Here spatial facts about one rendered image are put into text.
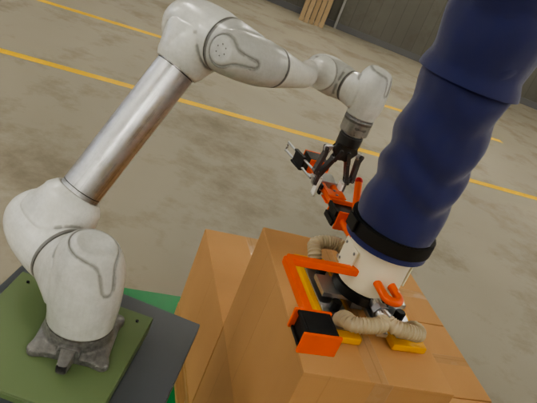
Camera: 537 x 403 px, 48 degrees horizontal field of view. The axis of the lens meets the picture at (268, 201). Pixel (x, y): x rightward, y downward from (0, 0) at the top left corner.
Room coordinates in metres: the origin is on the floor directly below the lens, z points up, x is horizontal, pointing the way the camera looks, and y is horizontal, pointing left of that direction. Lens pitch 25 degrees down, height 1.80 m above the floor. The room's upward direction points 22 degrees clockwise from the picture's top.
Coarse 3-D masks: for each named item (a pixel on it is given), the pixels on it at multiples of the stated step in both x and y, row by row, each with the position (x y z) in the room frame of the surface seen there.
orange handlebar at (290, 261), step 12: (324, 192) 1.74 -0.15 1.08; (336, 192) 1.75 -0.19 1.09; (288, 264) 1.23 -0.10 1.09; (300, 264) 1.27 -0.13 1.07; (312, 264) 1.28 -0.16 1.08; (324, 264) 1.30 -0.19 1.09; (336, 264) 1.32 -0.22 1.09; (288, 276) 1.20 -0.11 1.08; (300, 288) 1.15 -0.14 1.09; (384, 288) 1.30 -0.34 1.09; (396, 288) 1.32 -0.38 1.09; (300, 300) 1.11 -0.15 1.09; (384, 300) 1.26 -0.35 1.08; (396, 300) 1.26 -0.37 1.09
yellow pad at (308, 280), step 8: (304, 256) 1.52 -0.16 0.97; (304, 272) 1.43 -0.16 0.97; (312, 272) 1.44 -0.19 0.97; (320, 272) 1.42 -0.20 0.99; (328, 272) 1.48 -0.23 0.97; (304, 280) 1.39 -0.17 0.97; (312, 280) 1.40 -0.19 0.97; (304, 288) 1.37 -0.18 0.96; (312, 288) 1.37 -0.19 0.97; (312, 296) 1.33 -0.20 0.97; (320, 296) 1.34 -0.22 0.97; (312, 304) 1.30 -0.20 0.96; (320, 304) 1.30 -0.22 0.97; (328, 304) 1.32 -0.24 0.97; (336, 304) 1.29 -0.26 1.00; (344, 304) 1.36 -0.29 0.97; (336, 328) 1.23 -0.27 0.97; (344, 336) 1.22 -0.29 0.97; (352, 336) 1.23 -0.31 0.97; (352, 344) 1.23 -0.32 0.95
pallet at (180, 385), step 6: (180, 372) 1.91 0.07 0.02; (180, 378) 1.88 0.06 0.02; (186, 378) 1.76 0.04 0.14; (174, 384) 1.85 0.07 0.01; (180, 384) 1.85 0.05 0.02; (186, 384) 1.74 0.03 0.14; (174, 390) 1.83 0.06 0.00; (180, 390) 1.82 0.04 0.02; (186, 390) 1.71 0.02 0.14; (180, 396) 1.79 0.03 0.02; (186, 396) 1.69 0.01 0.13; (180, 402) 1.76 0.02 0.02; (186, 402) 1.67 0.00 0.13
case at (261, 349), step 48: (288, 240) 1.61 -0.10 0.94; (240, 288) 1.61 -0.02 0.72; (288, 288) 1.36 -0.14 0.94; (240, 336) 1.46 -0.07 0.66; (288, 336) 1.19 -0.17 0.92; (240, 384) 1.33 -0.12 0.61; (288, 384) 1.10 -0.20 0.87; (336, 384) 1.10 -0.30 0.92; (384, 384) 1.14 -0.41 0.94; (432, 384) 1.20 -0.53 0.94
